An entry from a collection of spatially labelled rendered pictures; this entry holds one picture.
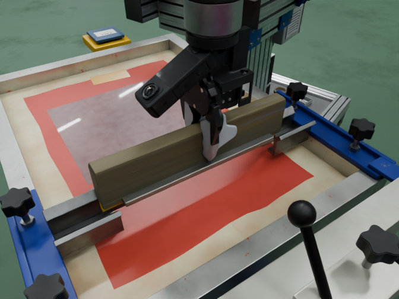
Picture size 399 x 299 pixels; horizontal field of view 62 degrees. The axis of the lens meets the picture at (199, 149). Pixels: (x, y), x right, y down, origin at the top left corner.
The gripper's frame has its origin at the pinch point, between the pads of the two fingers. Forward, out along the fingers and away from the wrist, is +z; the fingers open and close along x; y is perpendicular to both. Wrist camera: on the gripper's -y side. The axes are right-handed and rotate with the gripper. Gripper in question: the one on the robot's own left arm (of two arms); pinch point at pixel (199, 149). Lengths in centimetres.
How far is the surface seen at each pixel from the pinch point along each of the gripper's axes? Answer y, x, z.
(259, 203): 6.8, -9.2, 9.4
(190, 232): -6.7, -7.5, 9.4
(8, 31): 1, 383, 106
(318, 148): 25.2, -5.7, 7.5
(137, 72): 9.9, 47.8, 9.5
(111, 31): 14, 77, 8
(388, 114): 205, 58, 106
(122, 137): -6.1, 21.8, 9.4
